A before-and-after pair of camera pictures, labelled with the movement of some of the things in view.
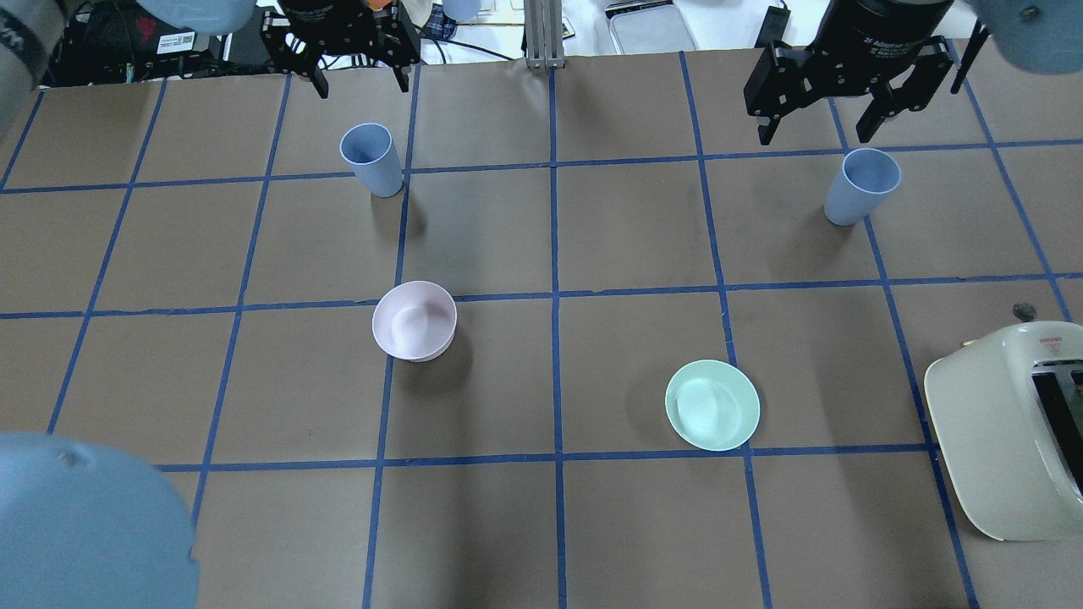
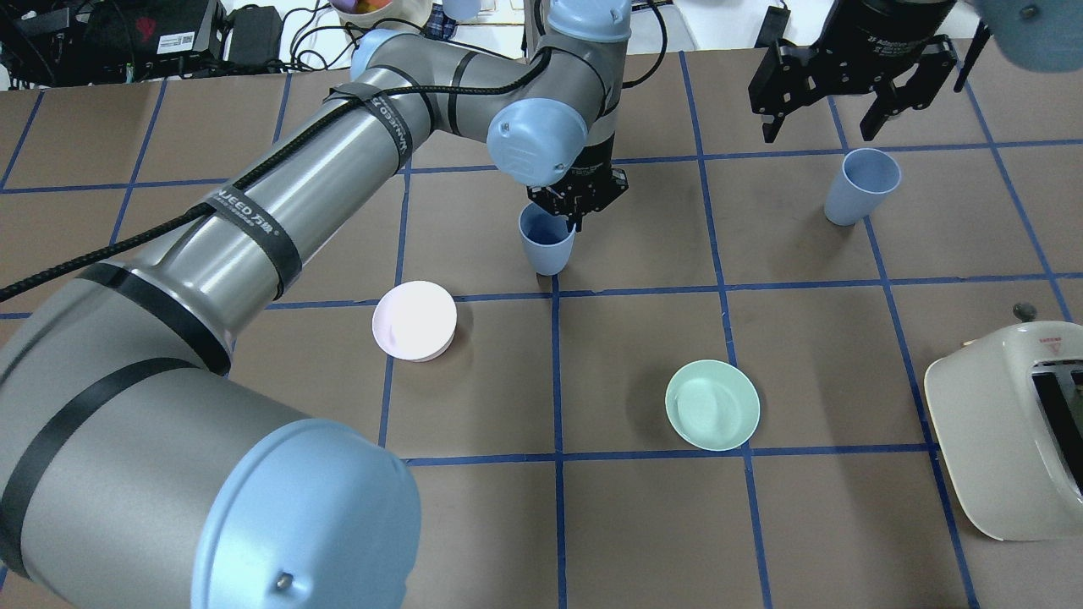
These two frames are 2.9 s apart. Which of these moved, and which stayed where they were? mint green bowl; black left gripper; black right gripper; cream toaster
Moved: black left gripper
Stayed: mint green bowl; cream toaster; black right gripper
